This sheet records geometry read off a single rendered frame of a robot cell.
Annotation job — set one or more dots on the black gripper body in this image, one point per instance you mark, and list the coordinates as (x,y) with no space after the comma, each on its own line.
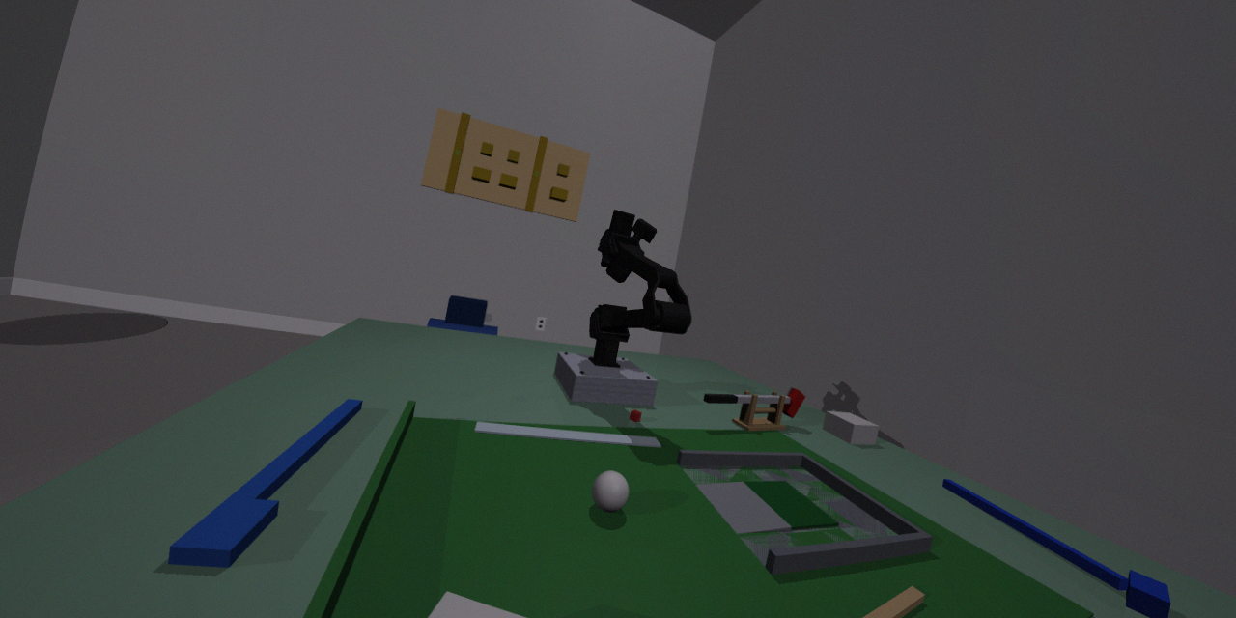
(642,230)

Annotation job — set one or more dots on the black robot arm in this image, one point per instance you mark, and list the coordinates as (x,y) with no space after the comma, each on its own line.
(609,323)

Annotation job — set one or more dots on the grey ball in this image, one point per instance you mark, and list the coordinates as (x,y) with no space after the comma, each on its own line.
(610,491)

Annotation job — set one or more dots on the green flat mat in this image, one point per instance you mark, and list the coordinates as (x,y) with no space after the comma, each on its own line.
(511,522)

